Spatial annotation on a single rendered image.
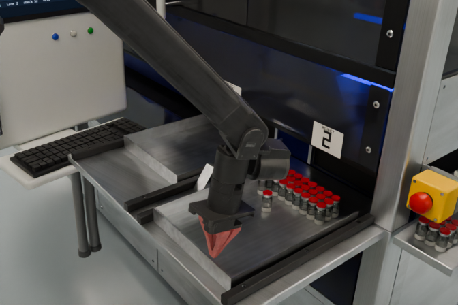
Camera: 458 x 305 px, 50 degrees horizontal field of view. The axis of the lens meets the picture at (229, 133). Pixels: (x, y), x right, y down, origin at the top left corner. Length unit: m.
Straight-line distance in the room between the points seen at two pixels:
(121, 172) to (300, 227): 0.46
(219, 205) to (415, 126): 0.40
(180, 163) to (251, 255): 0.39
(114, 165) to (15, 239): 1.39
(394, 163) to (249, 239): 0.32
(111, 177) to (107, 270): 1.12
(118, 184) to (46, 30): 0.57
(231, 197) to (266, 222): 0.25
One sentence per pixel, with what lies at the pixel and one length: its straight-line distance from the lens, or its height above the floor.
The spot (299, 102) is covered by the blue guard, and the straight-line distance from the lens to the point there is 1.14.
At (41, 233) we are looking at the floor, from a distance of 2.59.
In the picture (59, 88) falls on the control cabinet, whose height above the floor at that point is 0.95.
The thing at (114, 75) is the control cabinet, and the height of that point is 0.95.
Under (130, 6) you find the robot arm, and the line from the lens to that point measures 0.61.
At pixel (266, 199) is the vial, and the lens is 1.06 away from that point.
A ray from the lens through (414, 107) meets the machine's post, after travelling 0.96.
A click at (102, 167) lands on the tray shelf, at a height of 0.88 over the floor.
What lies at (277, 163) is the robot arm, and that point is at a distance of 0.82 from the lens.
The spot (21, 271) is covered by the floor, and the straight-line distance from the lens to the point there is 2.39.
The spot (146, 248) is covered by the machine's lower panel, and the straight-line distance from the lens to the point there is 2.13.
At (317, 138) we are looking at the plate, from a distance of 1.12.
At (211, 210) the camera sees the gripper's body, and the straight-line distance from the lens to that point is 0.83.
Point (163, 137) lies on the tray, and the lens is 1.39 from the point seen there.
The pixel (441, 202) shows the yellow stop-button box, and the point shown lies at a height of 1.01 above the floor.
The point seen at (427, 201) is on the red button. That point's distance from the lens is 0.97.
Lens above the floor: 1.49
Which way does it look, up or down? 26 degrees down
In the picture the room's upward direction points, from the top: 2 degrees clockwise
